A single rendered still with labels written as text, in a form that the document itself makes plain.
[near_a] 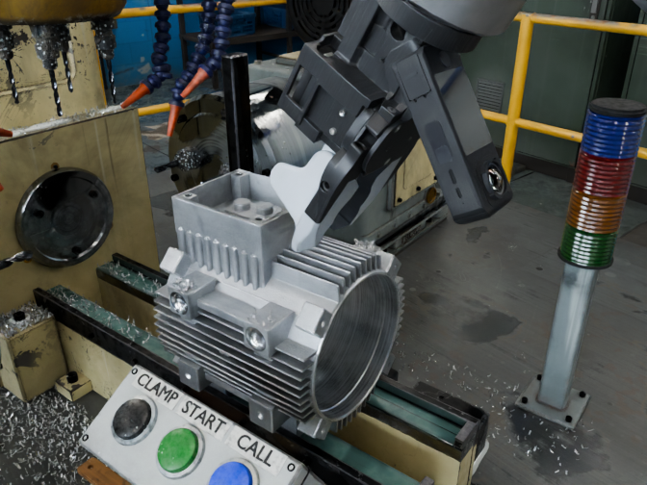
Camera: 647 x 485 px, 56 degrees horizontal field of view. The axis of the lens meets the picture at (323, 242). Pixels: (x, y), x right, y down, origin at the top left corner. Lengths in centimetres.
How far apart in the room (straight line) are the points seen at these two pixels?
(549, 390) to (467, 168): 56
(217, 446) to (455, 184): 24
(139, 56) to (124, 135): 562
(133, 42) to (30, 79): 553
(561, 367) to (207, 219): 51
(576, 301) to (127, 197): 67
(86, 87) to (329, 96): 71
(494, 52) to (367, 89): 378
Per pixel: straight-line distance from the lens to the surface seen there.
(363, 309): 70
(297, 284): 58
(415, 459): 71
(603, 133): 73
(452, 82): 40
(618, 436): 92
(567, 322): 84
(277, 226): 58
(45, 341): 94
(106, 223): 99
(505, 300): 114
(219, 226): 60
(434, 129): 39
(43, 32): 77
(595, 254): 78
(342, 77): 40
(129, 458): 48
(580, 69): 389
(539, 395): 91
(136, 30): 656
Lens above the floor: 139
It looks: 27 degrees down
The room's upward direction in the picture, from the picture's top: straight up
